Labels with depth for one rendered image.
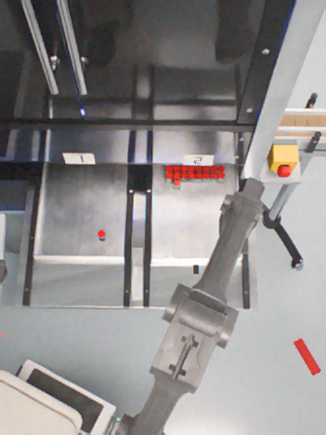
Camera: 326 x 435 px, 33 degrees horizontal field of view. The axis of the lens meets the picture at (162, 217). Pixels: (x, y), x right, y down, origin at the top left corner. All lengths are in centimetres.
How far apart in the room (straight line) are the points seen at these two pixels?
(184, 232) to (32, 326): 110
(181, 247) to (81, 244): 30
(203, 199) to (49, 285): 52
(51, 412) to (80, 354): 136
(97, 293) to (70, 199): 31
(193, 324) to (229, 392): 160
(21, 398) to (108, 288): 57
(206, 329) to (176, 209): 85
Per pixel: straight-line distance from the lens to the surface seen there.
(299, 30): 114
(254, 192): 124
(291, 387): 248
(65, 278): 161
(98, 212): 166
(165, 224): 164
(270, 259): 257
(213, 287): 90
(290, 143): 162
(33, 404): 111
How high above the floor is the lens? 242
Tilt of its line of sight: 69 degrees down
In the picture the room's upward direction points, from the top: straight up
